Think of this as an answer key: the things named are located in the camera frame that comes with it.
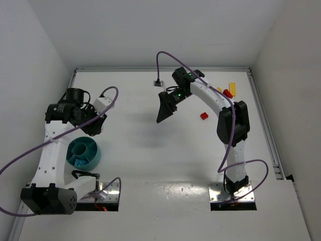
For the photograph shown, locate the yellow long lego brick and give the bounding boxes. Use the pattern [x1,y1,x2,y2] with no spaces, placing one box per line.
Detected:
[229,82,237,96]

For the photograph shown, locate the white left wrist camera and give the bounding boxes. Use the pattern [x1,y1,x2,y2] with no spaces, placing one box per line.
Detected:
[92,96,114,113]

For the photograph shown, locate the teal divided round container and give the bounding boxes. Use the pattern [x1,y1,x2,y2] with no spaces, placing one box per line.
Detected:
[66,137,101,172]

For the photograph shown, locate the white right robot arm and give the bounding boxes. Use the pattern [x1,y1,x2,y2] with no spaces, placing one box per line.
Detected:
[156,67,250,195]

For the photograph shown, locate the metal base plate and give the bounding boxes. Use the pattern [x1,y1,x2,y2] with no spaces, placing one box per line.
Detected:
[208,182,255,202]
[81,178,122,203]

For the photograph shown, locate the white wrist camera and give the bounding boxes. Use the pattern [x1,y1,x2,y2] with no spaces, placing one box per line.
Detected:
[92,96,114,113]
[153,80,164,87]

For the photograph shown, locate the red square lego brick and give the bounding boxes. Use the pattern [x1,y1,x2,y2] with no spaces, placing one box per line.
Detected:
[200,112,209,120]

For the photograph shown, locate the blue lego brick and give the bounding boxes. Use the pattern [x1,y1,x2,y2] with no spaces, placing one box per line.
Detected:
[74,159,88,167]

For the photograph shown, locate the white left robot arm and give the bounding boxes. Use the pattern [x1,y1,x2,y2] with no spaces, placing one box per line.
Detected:
[20,88,115,215]

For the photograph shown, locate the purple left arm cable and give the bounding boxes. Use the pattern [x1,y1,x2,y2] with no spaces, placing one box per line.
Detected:
[0,86,121,217]

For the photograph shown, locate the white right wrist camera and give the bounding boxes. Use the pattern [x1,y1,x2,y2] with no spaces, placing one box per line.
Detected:
[153,80,164,87]

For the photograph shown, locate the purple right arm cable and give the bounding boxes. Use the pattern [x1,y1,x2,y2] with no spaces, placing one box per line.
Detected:
[152,51,269,203]

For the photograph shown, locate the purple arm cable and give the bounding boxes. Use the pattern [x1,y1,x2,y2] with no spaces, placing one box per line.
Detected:
[0,86,121,217]
[152,51,269,203]

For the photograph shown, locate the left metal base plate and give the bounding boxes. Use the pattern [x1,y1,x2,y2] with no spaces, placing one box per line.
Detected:
[81,178,122,203]

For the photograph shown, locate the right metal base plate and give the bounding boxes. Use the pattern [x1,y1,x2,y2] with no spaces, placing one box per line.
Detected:
[208,182,255,202]

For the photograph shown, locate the red long lego brick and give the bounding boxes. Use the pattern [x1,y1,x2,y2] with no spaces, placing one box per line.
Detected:
[223,89,233,99]

